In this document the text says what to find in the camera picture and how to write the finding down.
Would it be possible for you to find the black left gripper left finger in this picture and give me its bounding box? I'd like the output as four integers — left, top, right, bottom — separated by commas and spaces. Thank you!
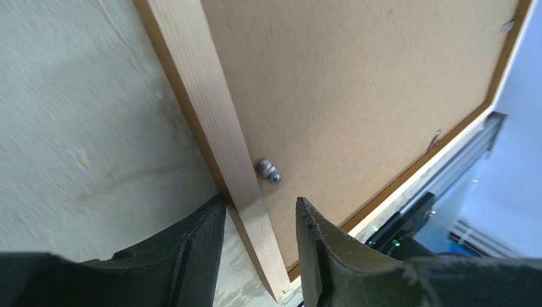
1, 195, 226, 306

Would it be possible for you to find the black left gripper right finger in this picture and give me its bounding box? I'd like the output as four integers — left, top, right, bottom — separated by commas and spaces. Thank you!
296, 197, 541, 306

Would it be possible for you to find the wooden picture frame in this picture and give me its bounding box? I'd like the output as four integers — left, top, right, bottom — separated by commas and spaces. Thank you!
135, 1, 536, 303

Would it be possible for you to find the silver frame retaining screw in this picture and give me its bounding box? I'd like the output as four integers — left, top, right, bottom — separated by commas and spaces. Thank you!
256, 159, 283, 185

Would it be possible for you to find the silver right side rail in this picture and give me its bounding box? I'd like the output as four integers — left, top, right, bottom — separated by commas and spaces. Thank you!
348, 112, 507, 243

